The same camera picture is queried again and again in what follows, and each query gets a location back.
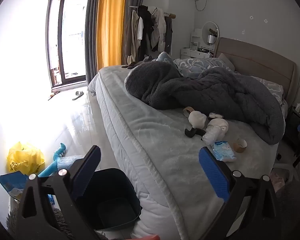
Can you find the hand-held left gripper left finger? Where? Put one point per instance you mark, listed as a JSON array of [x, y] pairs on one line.
[[87, 170]]

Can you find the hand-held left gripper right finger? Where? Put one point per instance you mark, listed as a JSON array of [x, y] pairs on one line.
[[213, 173]]

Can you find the blue tissue packet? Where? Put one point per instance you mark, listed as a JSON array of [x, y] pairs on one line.
[[223, 151]]

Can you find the dark bin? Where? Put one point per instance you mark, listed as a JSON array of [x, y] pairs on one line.
[[112, 190]]

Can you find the clear bubble wrap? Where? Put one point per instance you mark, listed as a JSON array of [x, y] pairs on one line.
[[211, 136]]

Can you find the brown cardboard core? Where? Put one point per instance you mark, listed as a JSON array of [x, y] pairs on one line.
[[240, 145]]

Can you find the black curved foam piece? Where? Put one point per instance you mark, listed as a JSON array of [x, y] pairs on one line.
[[193, 133]]

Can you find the white sock ball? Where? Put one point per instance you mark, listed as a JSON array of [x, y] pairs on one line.
[[220, 123], [197, 119]]

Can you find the black and white small item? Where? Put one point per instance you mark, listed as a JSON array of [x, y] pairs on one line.
[[215, 116]]

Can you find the brown tape roll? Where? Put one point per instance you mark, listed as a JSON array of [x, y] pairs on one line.
[[188, 110]]

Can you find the pale blue bubble wrap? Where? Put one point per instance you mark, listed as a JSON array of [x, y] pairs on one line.
[[70, 161]]

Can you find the grey shaggy rug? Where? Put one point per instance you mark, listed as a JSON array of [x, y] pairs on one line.
[[55, 217]]

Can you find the yellow plastic bag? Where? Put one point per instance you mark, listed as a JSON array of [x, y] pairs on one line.
[[25, 157]]

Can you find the bed with pale cover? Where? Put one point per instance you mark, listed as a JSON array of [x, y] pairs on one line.
[[145, 130]]

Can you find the grey slipper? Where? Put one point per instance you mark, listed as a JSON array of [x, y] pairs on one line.
[[78, 95]]

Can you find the blue printed packet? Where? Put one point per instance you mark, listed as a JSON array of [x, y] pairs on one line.
[[12, 182]]

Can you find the dark grey fleece blanket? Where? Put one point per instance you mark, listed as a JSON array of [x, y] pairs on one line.
[[190, 87]]

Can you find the blue patterned duvet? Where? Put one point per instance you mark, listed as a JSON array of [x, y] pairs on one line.
[[197, 65]]

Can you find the beige pillow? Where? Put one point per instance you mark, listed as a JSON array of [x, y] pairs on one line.
[[226, 61]]

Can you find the white dresser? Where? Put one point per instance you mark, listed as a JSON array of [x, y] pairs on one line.
[[195, 53]]

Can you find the beige padded headboard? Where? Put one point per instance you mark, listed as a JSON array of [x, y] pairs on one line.
[[260, 60]]

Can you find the blue printed pillow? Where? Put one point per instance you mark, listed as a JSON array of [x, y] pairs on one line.
[[165, 57]]

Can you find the grey plush toy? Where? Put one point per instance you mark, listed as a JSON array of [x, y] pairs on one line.
[[147, 58]]

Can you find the silver table lamp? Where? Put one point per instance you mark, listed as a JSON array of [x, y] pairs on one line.
[[211, 38]]

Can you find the white shelf organizer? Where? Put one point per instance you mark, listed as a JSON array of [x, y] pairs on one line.
[[195, 38]]

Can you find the beige coat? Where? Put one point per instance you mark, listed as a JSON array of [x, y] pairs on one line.
[[134, 35]]

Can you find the round mirror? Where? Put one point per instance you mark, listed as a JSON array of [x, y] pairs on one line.
[[210, 28]]

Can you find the dark grey pants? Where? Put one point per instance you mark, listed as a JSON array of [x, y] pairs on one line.
[[168, 35]]

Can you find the yellow curtain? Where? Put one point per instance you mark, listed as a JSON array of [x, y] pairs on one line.
[[110, 25]]

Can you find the black jacket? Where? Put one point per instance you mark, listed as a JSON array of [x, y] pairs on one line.
[[146, 30]]

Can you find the white jacket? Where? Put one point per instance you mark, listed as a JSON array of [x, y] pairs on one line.
[[158, 27]]

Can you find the clothes rack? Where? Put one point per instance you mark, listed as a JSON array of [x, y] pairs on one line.
[[170, 14]]

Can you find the window with dark frame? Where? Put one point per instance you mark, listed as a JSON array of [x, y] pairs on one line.
[[72, 30]]

